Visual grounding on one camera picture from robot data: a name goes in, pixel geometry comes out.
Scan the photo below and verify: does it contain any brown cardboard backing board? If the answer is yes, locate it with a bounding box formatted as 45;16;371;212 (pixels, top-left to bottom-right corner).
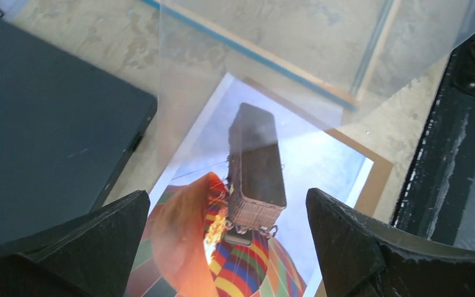
241;77;395;297

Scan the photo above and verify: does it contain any dark flat box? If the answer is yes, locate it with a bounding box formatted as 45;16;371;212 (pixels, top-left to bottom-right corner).
0;19;157;245

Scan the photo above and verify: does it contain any clear acrylic sheet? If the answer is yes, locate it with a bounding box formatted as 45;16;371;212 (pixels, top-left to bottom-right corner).
151;1;475;169

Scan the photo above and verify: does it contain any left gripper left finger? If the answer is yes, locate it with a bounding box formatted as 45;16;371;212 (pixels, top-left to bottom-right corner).
0;191;150;296

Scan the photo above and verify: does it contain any hot air balloon photo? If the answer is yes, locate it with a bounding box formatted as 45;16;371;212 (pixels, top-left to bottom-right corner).
125;74;375;296

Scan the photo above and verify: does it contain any blue wooden picture frame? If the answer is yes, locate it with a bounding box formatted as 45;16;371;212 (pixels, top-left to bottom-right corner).
150;1;401;113

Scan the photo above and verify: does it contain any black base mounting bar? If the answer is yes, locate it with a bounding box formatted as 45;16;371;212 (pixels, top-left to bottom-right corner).
391;34;475;251

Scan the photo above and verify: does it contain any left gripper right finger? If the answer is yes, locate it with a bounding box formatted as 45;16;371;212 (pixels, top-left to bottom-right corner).
306;188;475;296

